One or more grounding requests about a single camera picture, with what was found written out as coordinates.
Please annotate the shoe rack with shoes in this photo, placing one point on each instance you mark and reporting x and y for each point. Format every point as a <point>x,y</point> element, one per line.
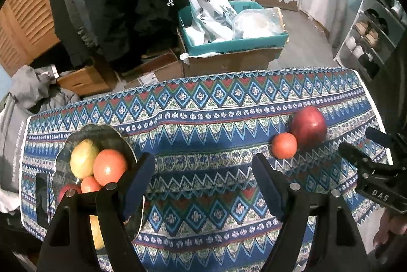
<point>373,36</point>

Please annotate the black smartphone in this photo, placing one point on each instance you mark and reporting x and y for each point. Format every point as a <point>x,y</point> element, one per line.
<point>41,192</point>

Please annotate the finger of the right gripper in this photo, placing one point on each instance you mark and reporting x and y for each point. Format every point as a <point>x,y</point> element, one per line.
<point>359,159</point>
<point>385,140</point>

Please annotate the wooden drawer box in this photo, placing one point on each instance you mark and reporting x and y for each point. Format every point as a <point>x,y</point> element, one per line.
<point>84,82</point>

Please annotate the small orange tangerine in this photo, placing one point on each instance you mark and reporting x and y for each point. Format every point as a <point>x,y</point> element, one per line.
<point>284,145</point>

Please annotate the green glass plate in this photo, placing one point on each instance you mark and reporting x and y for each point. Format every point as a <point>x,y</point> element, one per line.
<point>104,137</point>

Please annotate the grey clothes pile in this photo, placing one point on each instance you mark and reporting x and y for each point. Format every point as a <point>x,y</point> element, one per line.
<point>37,91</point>

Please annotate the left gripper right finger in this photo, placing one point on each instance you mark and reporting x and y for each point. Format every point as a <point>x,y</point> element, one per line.
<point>337,243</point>

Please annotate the blue patterned tablecloth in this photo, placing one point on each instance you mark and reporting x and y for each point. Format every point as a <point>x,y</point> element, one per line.
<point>204,211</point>

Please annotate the wooden louvered closet door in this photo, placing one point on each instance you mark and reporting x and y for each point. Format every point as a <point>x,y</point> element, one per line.
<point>27,31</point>

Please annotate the clear plastic bag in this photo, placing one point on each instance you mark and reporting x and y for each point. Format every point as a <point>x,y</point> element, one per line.
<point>258,23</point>

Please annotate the black hanging coat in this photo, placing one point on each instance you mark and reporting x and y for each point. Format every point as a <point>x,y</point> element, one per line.
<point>119,31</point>

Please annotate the person right hand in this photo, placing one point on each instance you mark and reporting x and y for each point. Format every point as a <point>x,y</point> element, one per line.
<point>390,223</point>

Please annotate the large orange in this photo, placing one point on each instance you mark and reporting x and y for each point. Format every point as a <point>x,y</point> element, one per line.
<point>109,166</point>

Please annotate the grey fabric storage bag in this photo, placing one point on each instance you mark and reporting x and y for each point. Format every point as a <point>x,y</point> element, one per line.
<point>13,123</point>

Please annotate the teal storage bin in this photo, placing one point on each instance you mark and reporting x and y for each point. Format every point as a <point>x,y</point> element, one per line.
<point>221,45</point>

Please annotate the brown cardboard box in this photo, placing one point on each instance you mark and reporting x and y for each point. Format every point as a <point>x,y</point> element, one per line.
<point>244,61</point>

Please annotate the small orange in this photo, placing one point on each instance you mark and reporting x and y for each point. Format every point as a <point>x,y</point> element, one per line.
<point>90,184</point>

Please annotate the red apple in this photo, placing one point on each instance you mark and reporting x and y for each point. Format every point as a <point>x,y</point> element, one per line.
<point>65,188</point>
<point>308,126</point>

